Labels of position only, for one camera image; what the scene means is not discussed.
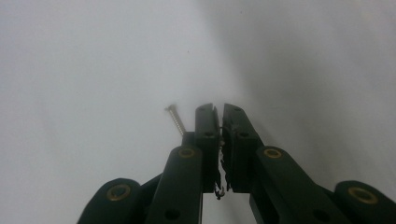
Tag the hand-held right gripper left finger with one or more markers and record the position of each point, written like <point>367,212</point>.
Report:
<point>208,124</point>

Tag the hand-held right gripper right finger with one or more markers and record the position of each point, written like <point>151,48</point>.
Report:
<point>239,133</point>

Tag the silver screw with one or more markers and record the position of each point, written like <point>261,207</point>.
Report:
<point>176,119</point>

